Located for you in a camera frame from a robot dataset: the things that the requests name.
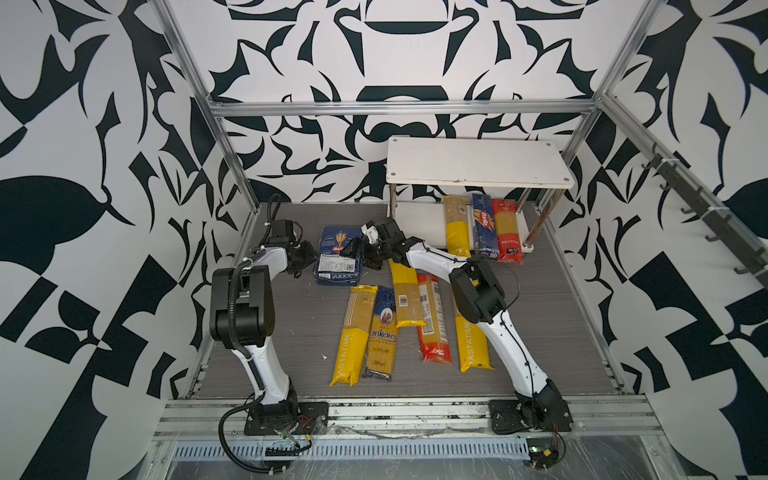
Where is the yellow pastatime bag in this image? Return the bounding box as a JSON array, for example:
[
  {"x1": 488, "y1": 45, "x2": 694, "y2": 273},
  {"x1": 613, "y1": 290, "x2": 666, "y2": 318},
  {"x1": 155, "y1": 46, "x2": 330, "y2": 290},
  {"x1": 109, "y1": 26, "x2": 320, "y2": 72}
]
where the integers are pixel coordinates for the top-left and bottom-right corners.
[
  {"x1": 453, "y1": 303, "x2": 493, "y2": 373},
  {"x1": 330, "y1": 285, "x2": 378, "y2": 386}
]

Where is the small circuit board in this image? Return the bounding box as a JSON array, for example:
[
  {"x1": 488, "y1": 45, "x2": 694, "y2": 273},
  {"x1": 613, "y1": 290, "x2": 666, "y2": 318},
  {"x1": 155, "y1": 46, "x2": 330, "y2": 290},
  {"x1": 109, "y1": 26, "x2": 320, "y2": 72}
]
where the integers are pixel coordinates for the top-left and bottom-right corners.
[{"x1": 526, "y1": 435, "x2": 567, "y2": 470}]

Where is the white two-tier shelf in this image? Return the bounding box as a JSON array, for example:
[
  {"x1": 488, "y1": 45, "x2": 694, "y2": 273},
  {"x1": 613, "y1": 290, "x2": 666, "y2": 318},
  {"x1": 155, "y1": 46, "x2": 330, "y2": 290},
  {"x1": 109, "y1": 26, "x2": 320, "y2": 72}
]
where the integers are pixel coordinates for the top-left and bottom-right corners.
[{"x1": 386, "y1": 137, "x2": 575, "y2": 247}]

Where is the wall hook rack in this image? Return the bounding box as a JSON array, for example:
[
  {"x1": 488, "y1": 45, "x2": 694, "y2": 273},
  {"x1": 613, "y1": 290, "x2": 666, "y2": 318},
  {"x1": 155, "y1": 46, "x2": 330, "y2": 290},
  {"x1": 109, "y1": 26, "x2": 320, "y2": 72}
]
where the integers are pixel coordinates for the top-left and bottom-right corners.
[{"x1": 643, "y1": 142, "x2": 767, "y2": 290}]

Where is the blue Barilla pasta box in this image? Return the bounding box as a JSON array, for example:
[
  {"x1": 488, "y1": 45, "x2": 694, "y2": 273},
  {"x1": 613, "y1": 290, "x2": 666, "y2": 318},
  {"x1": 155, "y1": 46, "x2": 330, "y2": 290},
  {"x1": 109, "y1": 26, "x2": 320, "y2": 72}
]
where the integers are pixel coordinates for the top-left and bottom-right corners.
[{"x1": 314, "y1": 225, "x2": 362, "y2": 286}]

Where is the aluminium frame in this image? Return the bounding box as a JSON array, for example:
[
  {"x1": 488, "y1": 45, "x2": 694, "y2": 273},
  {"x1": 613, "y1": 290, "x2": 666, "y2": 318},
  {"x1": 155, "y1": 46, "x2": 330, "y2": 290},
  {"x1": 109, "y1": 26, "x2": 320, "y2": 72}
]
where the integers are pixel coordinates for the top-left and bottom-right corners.
[{"x1": 161, "y1": 1, "x2": 767, "y2": 403}]

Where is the white slotted cable duct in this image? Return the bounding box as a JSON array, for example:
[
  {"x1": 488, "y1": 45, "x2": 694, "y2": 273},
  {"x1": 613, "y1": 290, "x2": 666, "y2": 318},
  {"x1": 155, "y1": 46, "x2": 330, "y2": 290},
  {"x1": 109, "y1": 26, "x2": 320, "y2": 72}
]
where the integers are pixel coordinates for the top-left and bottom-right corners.
[{"x1": 170, "y1": 436, "x2": 529, "y2": 462}]

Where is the blue label spaghetti bag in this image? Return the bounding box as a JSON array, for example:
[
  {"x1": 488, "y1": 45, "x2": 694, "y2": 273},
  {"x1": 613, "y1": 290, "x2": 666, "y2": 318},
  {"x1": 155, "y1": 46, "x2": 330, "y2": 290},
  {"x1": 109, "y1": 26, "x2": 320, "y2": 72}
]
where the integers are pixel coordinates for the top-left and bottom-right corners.
[{"x1": 363, "y1": 287, "x2": 398, "y2": 381}]

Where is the yellow Pastatime bag right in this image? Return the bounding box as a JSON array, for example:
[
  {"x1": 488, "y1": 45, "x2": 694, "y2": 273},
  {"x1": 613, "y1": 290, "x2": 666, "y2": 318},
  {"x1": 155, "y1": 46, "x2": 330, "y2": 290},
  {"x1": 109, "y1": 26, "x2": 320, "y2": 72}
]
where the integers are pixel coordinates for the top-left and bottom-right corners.
[{"x1": 453, "y1": 303, "x2": 493, "y2": 373}]

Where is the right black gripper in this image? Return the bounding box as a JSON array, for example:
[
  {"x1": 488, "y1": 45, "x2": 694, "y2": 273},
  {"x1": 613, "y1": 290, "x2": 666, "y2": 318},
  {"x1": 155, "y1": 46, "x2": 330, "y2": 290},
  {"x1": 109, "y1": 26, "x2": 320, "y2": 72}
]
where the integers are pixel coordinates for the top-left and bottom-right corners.
[{"x1": 337, "y1": 239, "x2": 392, "y2": 271}]

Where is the red label spaghetti bag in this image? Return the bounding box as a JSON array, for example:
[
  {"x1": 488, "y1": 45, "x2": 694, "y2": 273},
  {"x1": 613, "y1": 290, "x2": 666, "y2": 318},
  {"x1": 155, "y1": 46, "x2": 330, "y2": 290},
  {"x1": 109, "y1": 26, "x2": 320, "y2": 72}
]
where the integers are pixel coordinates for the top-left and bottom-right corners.
[{"x1": 417, "y1": 274, "x2": 452, "y2": 364}]

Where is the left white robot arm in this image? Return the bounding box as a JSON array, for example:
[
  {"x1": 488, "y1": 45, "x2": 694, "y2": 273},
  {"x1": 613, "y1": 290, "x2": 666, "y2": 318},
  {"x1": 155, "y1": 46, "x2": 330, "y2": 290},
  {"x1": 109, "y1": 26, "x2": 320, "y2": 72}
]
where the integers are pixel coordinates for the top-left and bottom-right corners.
[{"x1": 209, "y1": 194, "x2": 328, "y2": 436}]

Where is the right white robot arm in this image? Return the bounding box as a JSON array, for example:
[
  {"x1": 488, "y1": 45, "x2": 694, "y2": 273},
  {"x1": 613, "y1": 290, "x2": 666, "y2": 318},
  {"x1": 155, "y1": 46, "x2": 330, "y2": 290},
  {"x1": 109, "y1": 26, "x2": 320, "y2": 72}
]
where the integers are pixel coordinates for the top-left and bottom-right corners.
[{"x1": 341, "y1": 217, "x2": 573, "y2": 435}]

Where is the blue Barilla spaghetti bag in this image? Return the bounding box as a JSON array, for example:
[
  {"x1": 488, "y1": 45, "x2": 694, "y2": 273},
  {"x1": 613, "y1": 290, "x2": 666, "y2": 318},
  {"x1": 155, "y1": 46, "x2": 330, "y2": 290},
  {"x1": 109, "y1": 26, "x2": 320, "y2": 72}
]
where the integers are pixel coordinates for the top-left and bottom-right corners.
[{"x1": 471, "y1": 192, "x2": 500, "y2": 260}]

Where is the yellow Pastatime bag leftmost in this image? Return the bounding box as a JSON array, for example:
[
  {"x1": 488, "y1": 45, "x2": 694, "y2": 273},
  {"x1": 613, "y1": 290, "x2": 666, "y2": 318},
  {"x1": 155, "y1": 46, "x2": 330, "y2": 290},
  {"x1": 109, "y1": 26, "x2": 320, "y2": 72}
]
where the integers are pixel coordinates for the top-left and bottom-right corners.
[{"x1": 330, "y1": 285, "x2": 378, "y2": 386}]

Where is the yellow spaghetti bag short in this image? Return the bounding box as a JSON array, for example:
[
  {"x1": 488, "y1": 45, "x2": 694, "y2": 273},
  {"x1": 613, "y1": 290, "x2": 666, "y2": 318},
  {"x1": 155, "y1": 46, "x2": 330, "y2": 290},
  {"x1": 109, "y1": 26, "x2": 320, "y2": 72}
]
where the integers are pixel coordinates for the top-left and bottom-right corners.
[{"x1": 389, "y1": 260, "x2": 426, "y2": 328}]

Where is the red yellow spaghetti bag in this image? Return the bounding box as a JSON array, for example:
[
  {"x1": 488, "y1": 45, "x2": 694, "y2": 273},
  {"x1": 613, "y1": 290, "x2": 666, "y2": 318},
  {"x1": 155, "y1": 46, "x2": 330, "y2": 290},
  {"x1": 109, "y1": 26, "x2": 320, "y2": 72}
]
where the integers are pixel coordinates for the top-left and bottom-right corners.
[{"x1": 492, "y1": 199, "x2": 523, "y2": 264}]

